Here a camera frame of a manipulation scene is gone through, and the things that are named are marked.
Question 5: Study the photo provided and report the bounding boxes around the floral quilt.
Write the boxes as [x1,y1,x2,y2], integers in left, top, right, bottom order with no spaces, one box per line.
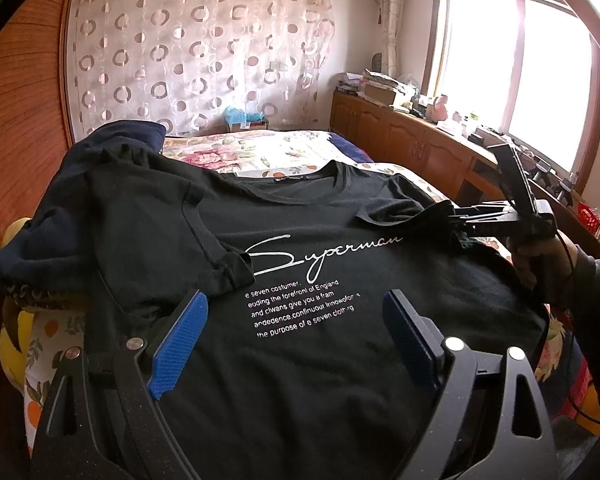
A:
[161,129,443,196]

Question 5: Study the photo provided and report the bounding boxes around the pink figurine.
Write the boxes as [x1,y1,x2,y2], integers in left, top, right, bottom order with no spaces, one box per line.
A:
[431,94,452,122]

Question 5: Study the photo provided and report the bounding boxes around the stack of papers and books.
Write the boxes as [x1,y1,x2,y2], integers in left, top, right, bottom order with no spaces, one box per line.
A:
[336,66,422,109]

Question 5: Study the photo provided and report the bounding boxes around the wooden cabinet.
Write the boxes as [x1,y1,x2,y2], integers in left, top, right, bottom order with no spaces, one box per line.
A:
[329,90,503,202]

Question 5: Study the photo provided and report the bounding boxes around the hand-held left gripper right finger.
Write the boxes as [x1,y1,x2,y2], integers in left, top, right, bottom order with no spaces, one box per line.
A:
[381,289,561,480]

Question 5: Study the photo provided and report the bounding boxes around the circle pattern curtain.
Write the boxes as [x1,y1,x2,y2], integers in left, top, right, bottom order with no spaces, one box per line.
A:
[71,0,332,139]

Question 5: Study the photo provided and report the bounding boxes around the window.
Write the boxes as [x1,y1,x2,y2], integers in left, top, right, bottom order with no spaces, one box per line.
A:
[424,0,600,173]

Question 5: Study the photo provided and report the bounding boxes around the yellow cloth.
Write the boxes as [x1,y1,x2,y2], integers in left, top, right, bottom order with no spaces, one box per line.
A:
[0,217,37,391]

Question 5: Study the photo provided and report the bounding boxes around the black printed T-shirt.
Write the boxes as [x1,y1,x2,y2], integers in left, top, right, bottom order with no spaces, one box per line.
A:
[0,152,548,480]

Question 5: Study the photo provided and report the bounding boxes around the navy blanket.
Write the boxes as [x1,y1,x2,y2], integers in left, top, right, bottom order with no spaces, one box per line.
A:
[329,131,377,164]

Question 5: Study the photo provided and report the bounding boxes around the red basket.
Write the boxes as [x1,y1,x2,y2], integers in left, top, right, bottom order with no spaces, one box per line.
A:
[575,203,600,234]

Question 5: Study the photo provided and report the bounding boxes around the folded navy clothes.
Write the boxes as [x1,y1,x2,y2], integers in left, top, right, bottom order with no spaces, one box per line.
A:
[70,119,169,161]

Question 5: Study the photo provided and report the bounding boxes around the lace window curtain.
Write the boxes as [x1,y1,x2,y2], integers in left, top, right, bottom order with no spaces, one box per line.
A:
[375,0,412,81]

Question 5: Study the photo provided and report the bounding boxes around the person's right hand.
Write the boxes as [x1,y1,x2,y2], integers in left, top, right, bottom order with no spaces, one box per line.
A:
[510,235,581,313]

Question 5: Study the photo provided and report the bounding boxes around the person's right forearm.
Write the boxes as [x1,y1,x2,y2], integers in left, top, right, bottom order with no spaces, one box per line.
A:
[570,249,600,346]

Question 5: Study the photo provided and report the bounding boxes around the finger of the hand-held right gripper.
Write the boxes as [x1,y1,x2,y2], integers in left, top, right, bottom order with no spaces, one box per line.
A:
[447,200,513,222]
[457,219,513,240]

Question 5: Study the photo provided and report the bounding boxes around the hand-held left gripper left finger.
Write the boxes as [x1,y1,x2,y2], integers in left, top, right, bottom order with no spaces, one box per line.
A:
[30,289,210,480]

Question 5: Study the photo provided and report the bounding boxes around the orange fruit print bedsheet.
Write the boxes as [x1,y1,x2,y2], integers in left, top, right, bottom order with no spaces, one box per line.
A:
[22,305,98,441]

